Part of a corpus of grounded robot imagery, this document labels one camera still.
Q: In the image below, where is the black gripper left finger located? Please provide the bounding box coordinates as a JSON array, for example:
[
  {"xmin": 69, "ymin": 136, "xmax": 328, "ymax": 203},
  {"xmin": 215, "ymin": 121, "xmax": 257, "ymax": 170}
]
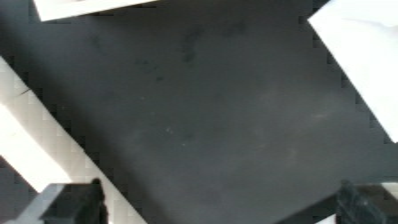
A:
[{"xmin": 21, "ymin": 178, "xmax": 108, "ymax": 224}]

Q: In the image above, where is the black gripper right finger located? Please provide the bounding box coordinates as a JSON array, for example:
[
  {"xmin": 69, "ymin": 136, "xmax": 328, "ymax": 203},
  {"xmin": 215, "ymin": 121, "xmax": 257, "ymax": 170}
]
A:
[{"xmin": 336, "ymin": 182, "xmax": 398, "ymax": 224}]

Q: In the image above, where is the white drawer box with knob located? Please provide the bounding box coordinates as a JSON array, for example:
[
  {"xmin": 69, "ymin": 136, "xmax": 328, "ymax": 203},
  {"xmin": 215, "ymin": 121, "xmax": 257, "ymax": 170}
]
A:
[{"xmin": 0, "ymin": 57, "xmax": 147, "ymax": 224}]

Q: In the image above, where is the white drawer cabinet frame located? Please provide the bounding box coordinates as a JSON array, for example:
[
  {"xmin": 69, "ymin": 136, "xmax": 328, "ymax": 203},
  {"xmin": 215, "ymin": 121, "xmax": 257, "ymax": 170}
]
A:
[{"xmin": 307, "ymin": 0, "xmax": 398, "ymax": 143}]

